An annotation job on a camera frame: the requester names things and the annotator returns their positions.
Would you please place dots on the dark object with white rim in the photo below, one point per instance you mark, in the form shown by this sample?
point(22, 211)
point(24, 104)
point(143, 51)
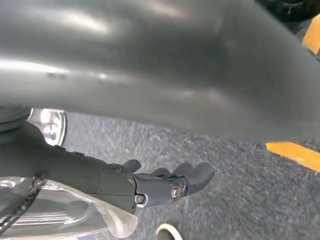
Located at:
point(170, 235)

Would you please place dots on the clear glossy plastic cover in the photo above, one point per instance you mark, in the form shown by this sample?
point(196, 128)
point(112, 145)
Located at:
point(62, 215)

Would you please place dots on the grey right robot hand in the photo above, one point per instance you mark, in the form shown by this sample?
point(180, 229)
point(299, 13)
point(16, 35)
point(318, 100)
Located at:
point(149, 66)

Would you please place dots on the black glossy equipment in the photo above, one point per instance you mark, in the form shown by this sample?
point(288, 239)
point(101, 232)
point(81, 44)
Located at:
point(300, 8)

